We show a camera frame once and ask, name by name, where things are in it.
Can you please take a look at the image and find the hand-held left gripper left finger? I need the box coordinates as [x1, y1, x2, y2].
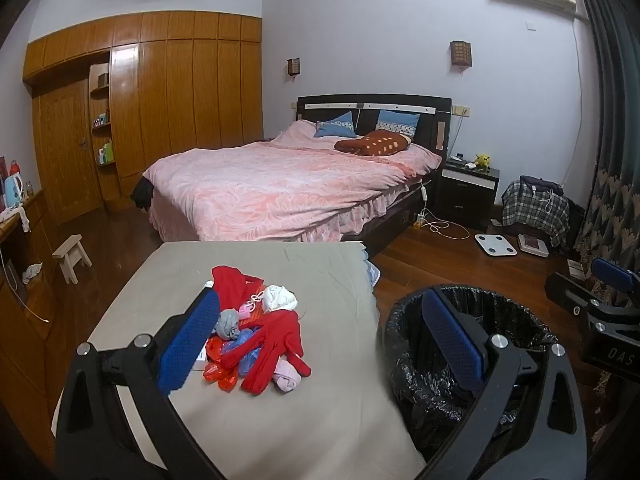
[54, 287, 222, 480]

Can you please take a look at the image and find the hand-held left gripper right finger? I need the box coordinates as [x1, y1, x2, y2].
[421, 287, 588, 480]

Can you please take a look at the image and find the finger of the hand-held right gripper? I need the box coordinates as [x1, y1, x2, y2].
[545, 271, 604, 319]
[592, 258, 640, 307]

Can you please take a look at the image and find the grey sock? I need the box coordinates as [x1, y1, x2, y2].
[214, 308, 242, 342]

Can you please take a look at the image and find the blue plastic shoe cover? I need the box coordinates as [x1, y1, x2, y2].
[220, 325, 268, 376]

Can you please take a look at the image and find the red plastic wrapper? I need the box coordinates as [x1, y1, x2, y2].
[202, 335, 243, 392]

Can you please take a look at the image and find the black bag lined trash bin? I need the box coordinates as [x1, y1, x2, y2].
[381, 284, 560, 466]

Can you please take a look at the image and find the pink packet with white loops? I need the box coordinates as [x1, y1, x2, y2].
[237, 292, 266, 321]

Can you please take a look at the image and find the red knitted glove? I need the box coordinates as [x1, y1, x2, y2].
[211, 266, 266, 311]
[220, 310, 312, 395]

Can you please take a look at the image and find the white cloth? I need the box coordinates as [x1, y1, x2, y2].
[261, 285, 299, 313]

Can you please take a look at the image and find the pale pink sock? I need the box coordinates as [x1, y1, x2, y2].
[272, 358, 302, 392]

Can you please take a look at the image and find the white scale with red top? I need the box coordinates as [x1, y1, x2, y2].
[517, 233, 551, 258]

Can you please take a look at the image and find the black luggage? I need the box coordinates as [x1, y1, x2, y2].
[567, 200, 588, 256]

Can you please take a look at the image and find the white bathroom scale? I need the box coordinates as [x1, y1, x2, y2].
[474, 233, 517, 259]

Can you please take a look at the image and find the plaid cloth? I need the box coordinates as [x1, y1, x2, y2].
[501, 180, 571, 248]

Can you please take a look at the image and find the blue quilted cloth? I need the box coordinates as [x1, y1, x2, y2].
[362, 255, 382, 286]

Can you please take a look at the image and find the dark purple bag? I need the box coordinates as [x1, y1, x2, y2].
[519, 175, 563, 196]

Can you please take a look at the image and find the dark nightstand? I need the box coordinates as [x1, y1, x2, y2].
[434, 159, 501, 233]

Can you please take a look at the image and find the small wooden stool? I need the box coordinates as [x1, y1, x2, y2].
[52, 234, 93, 285]

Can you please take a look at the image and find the black cloth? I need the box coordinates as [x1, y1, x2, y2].
[131, 175, 153, 210]

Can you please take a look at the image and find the dark patterned curtain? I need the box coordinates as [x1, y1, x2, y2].
[567, 0, 640, 286]

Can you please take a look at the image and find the wooden side cabinet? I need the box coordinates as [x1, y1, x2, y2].
[0, 190, 56, 361]

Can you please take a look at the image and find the pink floral blanket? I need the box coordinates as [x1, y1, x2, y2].
[142, 120, 443, 243]

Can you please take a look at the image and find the brown dotted pillow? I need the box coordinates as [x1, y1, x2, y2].
[334, 130, 412, 157]

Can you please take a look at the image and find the wooden door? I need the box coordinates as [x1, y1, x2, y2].
[32, 77, 106, 226]

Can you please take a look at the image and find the light blue kettle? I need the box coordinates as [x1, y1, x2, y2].
[5, 172, 26, 208]

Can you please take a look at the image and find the plain blue pillow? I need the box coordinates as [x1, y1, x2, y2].
[314, 111, 357, 139]

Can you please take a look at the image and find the dark wooden bed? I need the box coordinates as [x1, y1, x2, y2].
[131, 94, 453, 261]

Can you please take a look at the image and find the wooden wardrobe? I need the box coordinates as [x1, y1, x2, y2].
[22, 12, 263, 211]

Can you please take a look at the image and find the white floor cable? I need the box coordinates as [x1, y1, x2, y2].
[425, 207, 471, 241]

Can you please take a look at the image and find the white wall pipe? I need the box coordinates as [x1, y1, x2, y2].
[562, 10, 587, 186]

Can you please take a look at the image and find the large brown wall lamp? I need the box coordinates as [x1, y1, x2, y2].
[450, 41, 473, 68]

